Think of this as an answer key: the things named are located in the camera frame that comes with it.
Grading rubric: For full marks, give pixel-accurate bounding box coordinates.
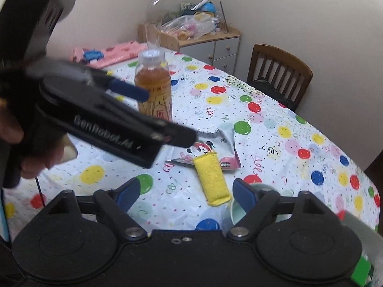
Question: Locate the wooden side cabinet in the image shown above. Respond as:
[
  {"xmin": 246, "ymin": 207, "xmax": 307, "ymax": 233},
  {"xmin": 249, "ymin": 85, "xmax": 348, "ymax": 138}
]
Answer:
[{"xmin": 138, "ymin": 24, "xmax": 241, "ymax": 75}]

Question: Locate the silver desk lamp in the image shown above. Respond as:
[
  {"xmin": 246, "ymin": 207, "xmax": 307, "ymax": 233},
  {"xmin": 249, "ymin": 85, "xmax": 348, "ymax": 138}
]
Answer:
[{"xmin": 45, "ymin": 0, "xmax": 76, "ymax": 27}]

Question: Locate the pink patterned cloth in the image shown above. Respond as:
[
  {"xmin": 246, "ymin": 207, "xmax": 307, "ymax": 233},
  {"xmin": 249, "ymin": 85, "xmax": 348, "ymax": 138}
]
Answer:
[{"xmin": 71, "ymin": 41, "xmax": 147, "ymax": 69}]

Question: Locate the green sponge block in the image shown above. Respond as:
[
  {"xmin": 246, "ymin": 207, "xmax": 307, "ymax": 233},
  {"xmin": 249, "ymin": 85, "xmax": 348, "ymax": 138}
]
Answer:
[{"xmin": 350, "ymin": 256, "xmax": 374, "ymax": 287}]

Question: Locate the clear plastic bag with snacks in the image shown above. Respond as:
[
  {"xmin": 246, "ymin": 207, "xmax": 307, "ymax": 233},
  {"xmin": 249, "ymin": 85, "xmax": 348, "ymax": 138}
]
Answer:
[{"xmin": 160, "ymin": 12, "xmax": 219, "ymax": 41}]

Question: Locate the plastic tea bottle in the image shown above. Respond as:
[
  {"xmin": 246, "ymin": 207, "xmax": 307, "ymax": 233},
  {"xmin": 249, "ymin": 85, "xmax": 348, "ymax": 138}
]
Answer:
[{"xmin": 134, "ymin": 49, "xmax": 173, "ymax": 122}]

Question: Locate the brown wooden chair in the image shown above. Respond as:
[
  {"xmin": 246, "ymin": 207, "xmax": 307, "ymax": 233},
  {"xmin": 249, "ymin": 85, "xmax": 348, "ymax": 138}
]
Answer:
[{"xmin": 246, "ymin": 44, "xmax": 314, "ymax": 111}]

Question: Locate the blue small cloth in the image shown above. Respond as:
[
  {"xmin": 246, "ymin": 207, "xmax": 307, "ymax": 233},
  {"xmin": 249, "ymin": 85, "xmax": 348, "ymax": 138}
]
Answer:
[{"xmin": 82, "ymin": 49, "xmax": 104, "ymax": 63}]

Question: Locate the yellow sponge cloth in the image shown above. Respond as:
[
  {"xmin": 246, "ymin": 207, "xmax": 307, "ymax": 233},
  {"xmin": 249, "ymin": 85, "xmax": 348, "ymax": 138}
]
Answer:
[{"xmin": 193, "ymin": 152, "xmax": 232, "ymax": 207}]

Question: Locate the pale green ceramic mug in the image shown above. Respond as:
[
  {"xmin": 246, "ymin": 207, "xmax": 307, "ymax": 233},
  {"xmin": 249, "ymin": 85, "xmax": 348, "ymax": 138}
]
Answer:
[{"xmin": 230, "ymin": 183, "xmax": 291, "ymax": 225}]

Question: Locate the colourful balloon tablecloth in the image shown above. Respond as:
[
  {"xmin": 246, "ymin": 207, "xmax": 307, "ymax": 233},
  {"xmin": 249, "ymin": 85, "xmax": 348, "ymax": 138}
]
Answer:
[{"xmin": 1, "ymin": 52, "xmax": 380, "ymax": 240}]

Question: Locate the clear drinking glass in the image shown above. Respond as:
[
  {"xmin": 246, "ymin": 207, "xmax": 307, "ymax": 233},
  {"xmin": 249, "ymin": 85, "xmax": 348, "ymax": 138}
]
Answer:
[{"xmin": 144, "ymin": 23, "xmax": 161, "ymax": 49}]

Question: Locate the silver snack wrapper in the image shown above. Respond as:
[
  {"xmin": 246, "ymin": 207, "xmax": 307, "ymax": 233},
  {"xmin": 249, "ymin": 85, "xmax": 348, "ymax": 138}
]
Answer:
[{"xmin": 166, "ymin": 123, "xmax": 241, "ymax": 170}]

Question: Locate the person's left hand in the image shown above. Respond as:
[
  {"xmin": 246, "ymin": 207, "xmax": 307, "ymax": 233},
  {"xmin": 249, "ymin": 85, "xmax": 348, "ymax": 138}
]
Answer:
[{"xmin": 1, "ymin": 98, "xmax": 78, "ymax": 188}]

